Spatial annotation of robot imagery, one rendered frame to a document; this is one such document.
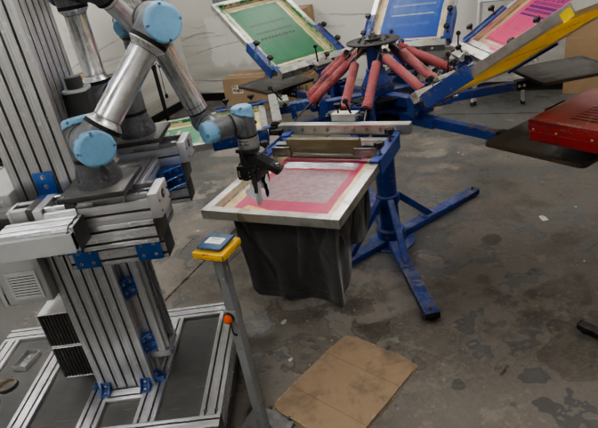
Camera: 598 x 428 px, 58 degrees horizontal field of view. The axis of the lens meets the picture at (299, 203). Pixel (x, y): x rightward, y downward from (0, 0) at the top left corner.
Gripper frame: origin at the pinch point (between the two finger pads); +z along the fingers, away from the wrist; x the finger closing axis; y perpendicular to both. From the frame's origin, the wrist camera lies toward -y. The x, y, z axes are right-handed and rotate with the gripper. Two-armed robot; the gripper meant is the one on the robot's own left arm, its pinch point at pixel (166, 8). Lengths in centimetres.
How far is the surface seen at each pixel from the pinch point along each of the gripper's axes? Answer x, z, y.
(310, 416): 102, -76, 154
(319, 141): 83, -12, 52
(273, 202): 79, -54, 62
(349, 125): 88, 11, 53
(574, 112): 183, 5, 33
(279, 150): 63, -13, 59
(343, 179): 100, -31, 59
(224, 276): 76, -89, 75
